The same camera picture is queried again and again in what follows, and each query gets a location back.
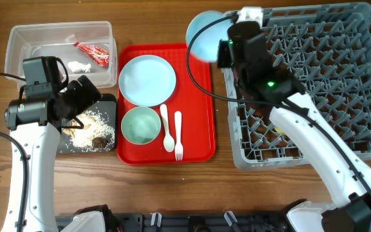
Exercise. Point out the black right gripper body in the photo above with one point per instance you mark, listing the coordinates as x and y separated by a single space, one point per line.
224 60

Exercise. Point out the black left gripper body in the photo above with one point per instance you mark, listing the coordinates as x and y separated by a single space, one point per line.
77 99

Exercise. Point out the light blue bowl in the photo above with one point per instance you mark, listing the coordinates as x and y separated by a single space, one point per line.
205 47

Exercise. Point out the mint green bowl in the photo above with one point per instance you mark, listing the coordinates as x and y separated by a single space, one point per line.
140 125

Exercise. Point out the yellow plastic cup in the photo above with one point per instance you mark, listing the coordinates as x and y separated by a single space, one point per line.
279 130

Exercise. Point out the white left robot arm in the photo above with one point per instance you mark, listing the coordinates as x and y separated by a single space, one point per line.
35 123

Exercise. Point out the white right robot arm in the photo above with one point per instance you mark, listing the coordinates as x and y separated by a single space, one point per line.
347 177

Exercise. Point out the black food waste tray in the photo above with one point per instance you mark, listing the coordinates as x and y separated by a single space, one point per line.
107 104

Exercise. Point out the clear plastic waste bin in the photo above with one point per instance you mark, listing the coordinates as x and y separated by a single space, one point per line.
58 39

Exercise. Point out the grey plastic dishwasher rack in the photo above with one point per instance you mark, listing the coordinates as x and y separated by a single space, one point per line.
328 48

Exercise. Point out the spilled white rice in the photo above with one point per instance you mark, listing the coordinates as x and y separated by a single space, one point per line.
96 124

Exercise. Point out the crumpled white tissue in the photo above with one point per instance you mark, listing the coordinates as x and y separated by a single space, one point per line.
77 67

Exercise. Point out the brown food scrap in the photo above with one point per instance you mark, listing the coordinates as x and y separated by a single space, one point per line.
99 142

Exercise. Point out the red snack wrapper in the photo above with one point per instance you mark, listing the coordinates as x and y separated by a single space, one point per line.
96 53

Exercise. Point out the light blue plate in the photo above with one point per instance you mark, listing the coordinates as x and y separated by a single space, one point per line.
147 80

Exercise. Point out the red plastic tray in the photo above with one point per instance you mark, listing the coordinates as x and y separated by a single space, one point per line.
198 127

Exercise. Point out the white plastic spoon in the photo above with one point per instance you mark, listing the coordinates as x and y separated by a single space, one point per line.
168 141

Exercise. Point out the white plastic fork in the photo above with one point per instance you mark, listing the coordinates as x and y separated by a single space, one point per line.
179 149

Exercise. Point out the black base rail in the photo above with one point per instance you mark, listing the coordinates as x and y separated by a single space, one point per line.
254 222

